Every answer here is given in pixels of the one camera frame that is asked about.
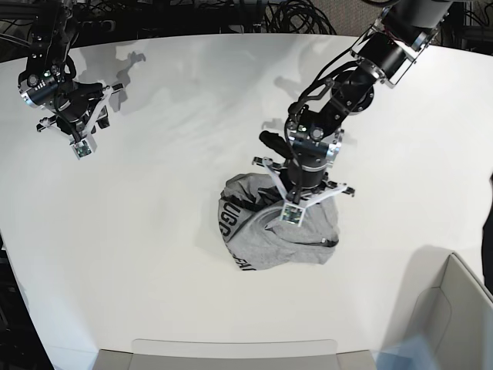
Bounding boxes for blue translucent object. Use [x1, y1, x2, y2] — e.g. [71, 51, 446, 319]
[373, 335, 436, 370]

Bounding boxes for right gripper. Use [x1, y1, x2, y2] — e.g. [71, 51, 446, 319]
[36, 82, 124, 143]

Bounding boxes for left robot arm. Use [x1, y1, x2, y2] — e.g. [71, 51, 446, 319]
[254, 1, 452, 211]

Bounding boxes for grey tray bottom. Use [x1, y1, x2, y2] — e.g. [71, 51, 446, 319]
[93, 339, 377, 369]

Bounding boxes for coiled black cable bundle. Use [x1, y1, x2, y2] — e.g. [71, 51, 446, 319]
[261, 0, 340, 36]

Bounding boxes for grey bin right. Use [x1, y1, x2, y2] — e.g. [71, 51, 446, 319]
[413, 254, 492, 369]

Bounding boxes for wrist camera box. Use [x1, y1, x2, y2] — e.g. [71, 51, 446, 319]
[71, 138, 97, 160]
[280, 202, 306, 227]

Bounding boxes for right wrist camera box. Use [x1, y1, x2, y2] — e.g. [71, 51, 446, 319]
[71, 138, 97, 160]

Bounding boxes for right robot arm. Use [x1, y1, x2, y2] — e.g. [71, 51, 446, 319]
[18, 1, 123, 145]

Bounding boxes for grey T-shirt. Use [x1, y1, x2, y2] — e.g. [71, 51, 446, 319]
[218, 173, 339, 271]

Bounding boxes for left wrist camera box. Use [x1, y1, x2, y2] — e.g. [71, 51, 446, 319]
[280, 202, 306, 227]

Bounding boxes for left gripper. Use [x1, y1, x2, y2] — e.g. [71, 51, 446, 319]
[252, 156, 355, 207]

